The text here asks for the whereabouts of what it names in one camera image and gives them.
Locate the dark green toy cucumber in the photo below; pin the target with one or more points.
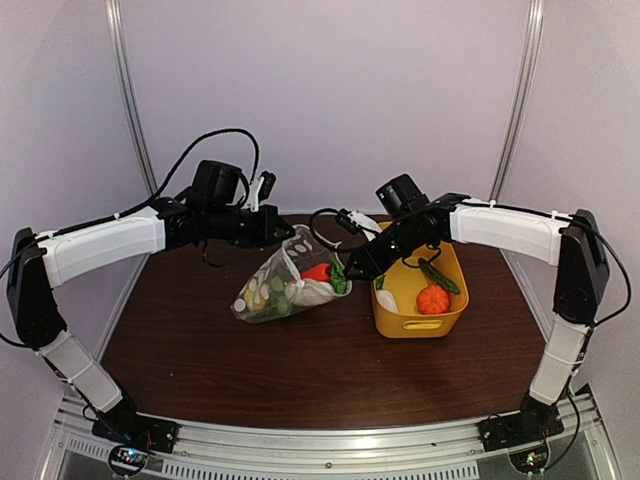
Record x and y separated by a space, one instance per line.
437 277

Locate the yellow plastic basket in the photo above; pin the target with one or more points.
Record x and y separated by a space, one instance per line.
405 280

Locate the circuit board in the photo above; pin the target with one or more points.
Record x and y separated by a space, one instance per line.
529 460
127 461

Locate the right circuit board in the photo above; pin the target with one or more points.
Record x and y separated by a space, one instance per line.
529 460

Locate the front aluminium rail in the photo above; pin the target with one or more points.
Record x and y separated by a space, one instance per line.
450 450

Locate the aluminium frame post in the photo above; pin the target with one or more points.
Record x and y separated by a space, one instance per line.
528 63
125 78

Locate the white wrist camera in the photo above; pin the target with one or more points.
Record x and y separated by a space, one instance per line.
356 222
259 190

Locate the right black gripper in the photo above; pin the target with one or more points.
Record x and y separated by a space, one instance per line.
366 259

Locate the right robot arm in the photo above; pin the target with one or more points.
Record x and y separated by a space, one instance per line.
570 244

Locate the dotted clear zip bag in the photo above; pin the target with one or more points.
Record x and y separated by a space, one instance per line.
293 257

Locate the orange toy carrot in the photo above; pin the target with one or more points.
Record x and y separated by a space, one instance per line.
331 273

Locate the white toy radish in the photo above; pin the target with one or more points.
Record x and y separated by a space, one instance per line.
311 293

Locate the right aluminium frame post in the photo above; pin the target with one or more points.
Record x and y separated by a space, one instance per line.
528 63

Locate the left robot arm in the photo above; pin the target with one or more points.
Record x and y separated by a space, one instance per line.
219 205

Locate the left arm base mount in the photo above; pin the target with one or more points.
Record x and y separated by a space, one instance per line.
147 433

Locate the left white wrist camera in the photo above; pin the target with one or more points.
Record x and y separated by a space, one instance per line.
259 190

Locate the left aluminium frame post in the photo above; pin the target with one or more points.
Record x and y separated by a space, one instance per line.
125 78

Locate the light green toy gourd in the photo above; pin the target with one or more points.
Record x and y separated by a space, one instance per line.
279 301

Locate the left circuit board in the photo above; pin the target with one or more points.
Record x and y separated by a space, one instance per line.
127 461

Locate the yellow toy squash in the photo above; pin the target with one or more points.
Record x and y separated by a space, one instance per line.
256 296

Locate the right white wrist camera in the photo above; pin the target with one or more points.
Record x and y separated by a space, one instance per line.
356 222

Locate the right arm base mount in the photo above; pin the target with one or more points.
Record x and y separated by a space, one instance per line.
504 431

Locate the orange toy pumpkin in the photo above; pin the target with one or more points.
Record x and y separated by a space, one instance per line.
433 300

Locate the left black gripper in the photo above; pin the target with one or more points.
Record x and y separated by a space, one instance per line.
268 217

